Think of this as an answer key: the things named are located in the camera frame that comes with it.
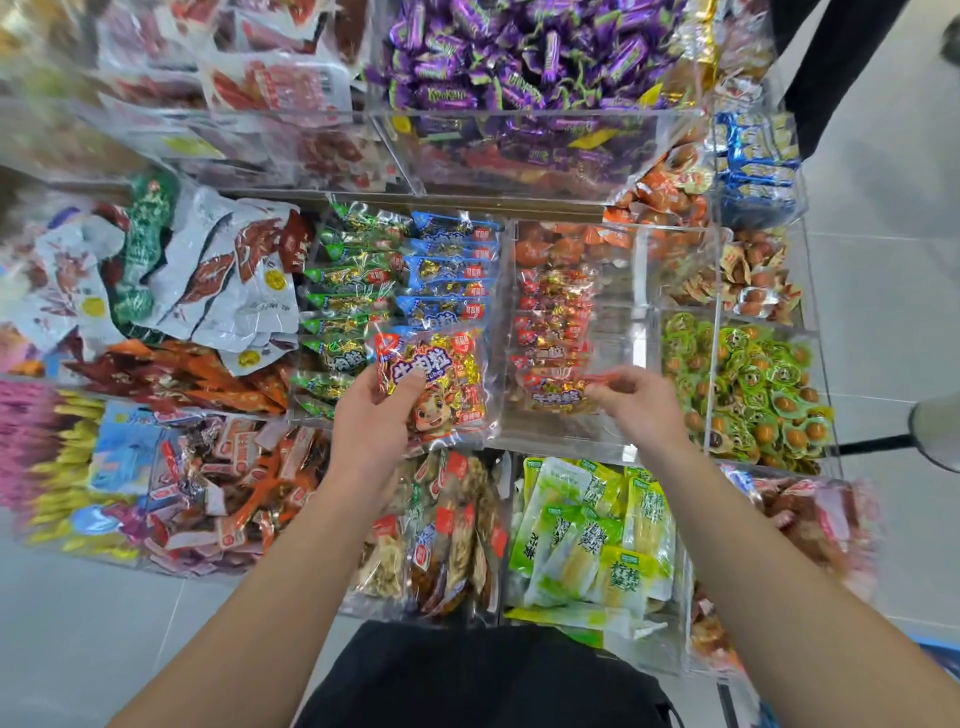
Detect person's left hand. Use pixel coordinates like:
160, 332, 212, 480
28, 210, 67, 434
327, 360, 437, 497

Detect person's right hand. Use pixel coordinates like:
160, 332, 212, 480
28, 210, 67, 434
585, 364, 695, 459

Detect handful of red snack packets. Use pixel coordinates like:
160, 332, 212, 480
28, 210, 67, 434
372, 322, 494, 444

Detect beef cube packets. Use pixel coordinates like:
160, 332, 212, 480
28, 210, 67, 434
510, 267, 602, 414

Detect clear acrylic snack shelves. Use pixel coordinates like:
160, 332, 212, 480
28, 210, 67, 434
0, 0, 887, 677

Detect row of green beef packets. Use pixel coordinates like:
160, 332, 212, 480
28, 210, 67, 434
292, 202, 414, 422

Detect row of blue beef packets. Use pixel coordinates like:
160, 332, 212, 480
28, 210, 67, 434
390, 210, 504, 339

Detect blue plastic shopping basket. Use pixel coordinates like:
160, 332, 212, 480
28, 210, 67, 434
912, 637, 960, 677

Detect person's left forearm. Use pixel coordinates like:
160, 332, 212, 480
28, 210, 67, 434
112, 472, 399, 728

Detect person's right forearm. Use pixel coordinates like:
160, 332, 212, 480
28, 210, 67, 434
645, 435, 960, 728

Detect person's black clothing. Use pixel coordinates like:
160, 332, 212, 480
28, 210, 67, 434
297, 622, 677, 728

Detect pile of green egg packets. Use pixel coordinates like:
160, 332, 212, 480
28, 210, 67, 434
660, 312, 834, 474

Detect pile of beige packets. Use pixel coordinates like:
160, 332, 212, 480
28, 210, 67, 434
352, 447, 512, 624

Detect pile of lime green packets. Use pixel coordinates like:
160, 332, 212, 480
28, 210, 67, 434
507, 457, 677, 632

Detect pile of red brown packets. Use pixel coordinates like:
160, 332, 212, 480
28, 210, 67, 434
142, 417, 332, 579

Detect pile of pink-label meat packets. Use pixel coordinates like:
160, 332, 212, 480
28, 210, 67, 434
690, 465, 887, 669

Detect pile of dark orange packets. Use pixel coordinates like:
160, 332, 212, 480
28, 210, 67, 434
67, 337, 294, 419

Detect pile of orange brown packets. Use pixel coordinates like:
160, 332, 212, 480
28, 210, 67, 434
517, 142, 804, 324

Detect pile of white meat packets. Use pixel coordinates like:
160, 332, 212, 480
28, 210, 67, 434
30, 187, 317, 377

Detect black pole rod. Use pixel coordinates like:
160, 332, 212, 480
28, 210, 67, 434
832, 435, 917, 456

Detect blue toy candy packet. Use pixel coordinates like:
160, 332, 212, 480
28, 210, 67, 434
90, 402, 174, 497

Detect pile of blue orange packets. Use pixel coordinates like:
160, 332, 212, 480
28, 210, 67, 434
712, 105, 804, 219

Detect green vacuum packet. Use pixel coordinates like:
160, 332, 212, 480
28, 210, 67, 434
112, 168, 182, 332

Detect pile of yellow candies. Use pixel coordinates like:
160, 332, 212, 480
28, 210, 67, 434
22, 393, 107, 564

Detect pile of pink candy sticks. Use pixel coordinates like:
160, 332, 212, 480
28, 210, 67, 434
0, 375, 54, 512

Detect pile of red sausage packets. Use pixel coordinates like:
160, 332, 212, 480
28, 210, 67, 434
97, 0, 377, 189

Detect pile of assorted small packets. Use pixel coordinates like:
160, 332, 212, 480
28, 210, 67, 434
0, 202, 92, 377

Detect pile of purple candies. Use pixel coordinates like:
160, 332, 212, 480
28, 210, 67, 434
367, 0, 707, 114

